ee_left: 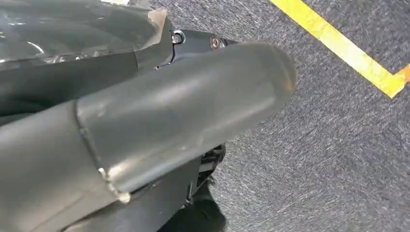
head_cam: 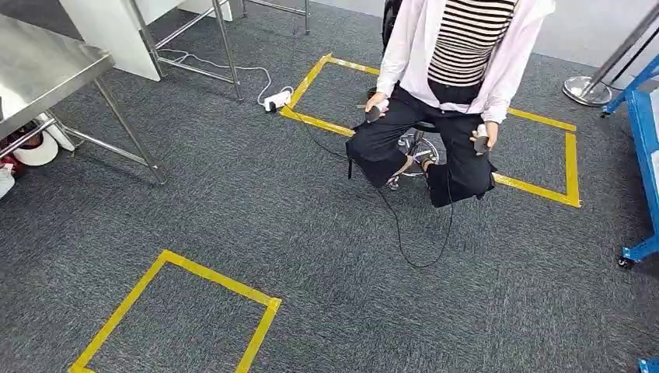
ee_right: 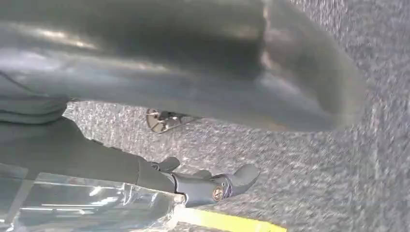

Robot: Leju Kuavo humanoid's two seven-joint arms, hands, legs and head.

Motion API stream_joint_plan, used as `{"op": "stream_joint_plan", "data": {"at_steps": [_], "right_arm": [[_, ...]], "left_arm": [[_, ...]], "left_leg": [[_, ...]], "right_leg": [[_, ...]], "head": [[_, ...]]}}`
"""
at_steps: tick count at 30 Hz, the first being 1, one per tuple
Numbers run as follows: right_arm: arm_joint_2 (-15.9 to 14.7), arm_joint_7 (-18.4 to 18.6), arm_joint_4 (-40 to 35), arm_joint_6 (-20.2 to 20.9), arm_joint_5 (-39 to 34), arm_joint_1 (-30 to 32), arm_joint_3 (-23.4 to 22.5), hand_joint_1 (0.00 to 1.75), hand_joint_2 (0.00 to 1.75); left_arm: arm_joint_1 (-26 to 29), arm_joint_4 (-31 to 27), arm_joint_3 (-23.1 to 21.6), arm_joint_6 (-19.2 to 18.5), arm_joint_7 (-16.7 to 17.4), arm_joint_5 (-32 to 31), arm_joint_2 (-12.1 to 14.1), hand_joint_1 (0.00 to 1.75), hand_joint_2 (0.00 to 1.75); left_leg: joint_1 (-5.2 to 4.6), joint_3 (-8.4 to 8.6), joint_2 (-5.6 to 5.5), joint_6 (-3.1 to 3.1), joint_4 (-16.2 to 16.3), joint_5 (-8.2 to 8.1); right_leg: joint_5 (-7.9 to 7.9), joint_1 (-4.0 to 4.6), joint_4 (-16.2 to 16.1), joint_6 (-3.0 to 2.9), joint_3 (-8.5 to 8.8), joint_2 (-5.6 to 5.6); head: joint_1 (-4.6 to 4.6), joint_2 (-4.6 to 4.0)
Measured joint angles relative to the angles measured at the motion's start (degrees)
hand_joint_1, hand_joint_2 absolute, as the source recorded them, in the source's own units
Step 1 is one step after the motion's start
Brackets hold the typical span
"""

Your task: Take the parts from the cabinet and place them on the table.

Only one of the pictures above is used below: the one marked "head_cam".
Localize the yellow floor tape square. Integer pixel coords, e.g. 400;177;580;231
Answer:
491;106;583;210
280;53;383;138

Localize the dark handheld controller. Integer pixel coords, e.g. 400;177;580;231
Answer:
473;123;490;155
364;99;389;124

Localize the chrome base stool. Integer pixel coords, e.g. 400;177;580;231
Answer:
385;120;441;190

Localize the person's right hand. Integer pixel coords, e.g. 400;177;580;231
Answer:
364;91;388;112

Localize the person's hand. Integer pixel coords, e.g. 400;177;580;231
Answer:
364;91;388;112
469;120;500;153

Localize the white power strip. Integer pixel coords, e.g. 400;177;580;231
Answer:
262;89;294;113

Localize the person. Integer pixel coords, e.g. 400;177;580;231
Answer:
346;0;557;208

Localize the person's left hand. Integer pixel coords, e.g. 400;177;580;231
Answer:
469;120;500;153

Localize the white panel steel table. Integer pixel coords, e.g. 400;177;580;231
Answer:
59;0;244;103

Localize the steel bench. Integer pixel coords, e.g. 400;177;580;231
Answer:
0;12;169;187

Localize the red object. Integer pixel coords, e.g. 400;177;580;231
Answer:
0;134;24;176

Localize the white object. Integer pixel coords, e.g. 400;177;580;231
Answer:
0;164;16;200

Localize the black floor cable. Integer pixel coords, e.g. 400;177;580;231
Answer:
283;103;457;270

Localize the white power cable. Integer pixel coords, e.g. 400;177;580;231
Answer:
156;48;295;106

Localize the steel table frame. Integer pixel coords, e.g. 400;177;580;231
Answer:
242;0;312;36

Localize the chrome stanchion post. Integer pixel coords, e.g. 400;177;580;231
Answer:
562;0;659;108

